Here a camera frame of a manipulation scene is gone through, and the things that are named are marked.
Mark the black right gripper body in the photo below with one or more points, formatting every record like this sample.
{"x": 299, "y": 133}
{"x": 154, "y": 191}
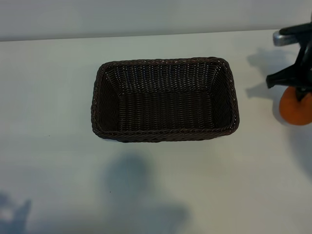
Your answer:
{"x": 299, "y": 75}

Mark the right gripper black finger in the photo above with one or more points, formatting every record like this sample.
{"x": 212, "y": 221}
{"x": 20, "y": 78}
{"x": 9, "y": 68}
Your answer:
{"x": 301, "y": 95}

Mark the orange fruit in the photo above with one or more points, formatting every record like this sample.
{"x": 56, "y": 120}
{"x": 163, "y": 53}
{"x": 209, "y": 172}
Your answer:
{"x": 290, "y": 112}

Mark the dark brown wicker basket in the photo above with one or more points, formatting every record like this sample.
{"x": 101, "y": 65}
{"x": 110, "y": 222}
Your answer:
{"x": 165, "y": 107}

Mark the black and silver right robot arm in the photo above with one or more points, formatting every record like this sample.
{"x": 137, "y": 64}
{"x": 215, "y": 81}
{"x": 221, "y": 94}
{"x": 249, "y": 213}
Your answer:
{"x": 304, "y": 28}

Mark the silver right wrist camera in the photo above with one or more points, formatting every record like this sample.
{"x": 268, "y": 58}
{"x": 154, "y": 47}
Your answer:
{"x": 282, "y": 40}

